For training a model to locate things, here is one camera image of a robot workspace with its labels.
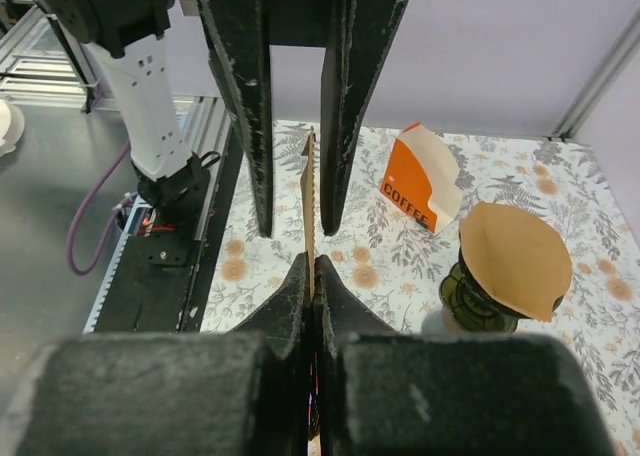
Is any orange coffee filter pack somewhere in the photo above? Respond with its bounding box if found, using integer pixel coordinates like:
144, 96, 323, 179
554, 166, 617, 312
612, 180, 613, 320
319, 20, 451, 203
380, 122, 462, 235

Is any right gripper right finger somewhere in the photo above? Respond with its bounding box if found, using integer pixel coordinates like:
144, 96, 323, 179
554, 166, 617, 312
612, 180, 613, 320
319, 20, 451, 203
312, 256, 614, 455

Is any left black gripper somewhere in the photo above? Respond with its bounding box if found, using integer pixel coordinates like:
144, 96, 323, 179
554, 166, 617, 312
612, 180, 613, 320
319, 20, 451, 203
196, 0, 409, 237

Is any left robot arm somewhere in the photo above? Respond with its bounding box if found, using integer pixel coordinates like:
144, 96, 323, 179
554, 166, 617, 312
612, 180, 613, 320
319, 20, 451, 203
44, 0, 409, 237

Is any left aluminium frame post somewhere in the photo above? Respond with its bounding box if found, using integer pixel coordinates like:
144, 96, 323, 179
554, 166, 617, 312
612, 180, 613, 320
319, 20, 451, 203
547, 10, 639, 141

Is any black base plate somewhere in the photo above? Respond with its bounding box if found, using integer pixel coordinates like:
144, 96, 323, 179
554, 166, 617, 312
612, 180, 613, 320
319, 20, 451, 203
92, 120, 242, 333

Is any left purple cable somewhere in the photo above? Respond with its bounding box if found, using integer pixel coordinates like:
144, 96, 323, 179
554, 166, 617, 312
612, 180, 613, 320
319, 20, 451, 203
66, 140, 132, 277

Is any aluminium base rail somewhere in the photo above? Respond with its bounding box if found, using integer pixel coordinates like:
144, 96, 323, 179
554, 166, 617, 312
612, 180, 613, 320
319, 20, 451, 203
0, 5, 231, 127

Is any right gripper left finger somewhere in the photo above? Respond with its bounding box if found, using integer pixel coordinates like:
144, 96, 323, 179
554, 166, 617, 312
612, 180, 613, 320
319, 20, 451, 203
1, 255, 310, 455

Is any dark green coffee dripper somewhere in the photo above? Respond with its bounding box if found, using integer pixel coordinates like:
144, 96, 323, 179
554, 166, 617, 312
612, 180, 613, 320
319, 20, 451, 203
439, 255, 521, 333

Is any floral tablecloth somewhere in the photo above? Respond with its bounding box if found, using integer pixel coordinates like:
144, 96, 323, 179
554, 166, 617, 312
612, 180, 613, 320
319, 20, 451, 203
201, 120, 639, 455

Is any white slotted cable duct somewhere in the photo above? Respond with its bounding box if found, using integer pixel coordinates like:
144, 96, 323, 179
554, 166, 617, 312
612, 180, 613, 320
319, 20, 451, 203
82, 202, 139, 334

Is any brown paper coffee filter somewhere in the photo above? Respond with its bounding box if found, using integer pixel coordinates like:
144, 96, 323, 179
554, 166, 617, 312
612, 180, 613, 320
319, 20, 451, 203
459, 202, 572, 322

